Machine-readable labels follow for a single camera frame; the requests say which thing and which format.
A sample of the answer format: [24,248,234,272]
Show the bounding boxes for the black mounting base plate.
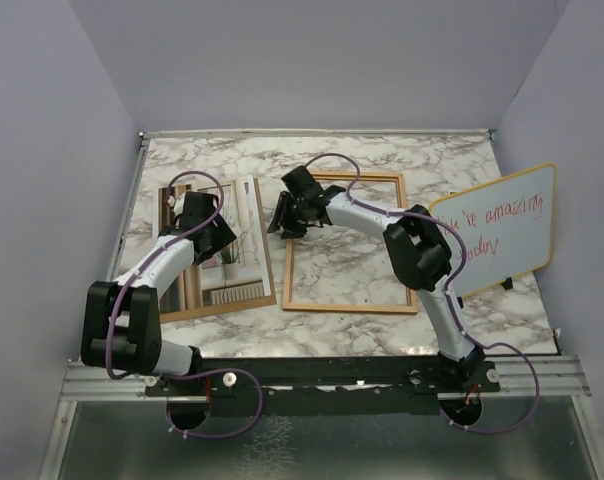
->
[145,356,500,417]

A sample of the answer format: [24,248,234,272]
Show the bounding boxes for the wooden picture frame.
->
[281,171,420,315]

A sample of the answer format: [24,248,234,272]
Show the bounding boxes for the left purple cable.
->
[105,171,265,441]

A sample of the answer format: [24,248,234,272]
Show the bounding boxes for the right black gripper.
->
[267,192,308,240]

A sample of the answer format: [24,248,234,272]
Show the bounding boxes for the yellow rimmed whiteboard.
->
[429,163,556,297]

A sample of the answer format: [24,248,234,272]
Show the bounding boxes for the aluminium rail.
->
[60,356,591,402]

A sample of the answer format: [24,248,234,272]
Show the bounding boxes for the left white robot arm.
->
[81,191,236,395]

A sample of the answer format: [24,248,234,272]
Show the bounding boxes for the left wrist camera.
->
[173,192,186,215]

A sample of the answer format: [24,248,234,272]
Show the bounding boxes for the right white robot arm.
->
[268,166,485,391]

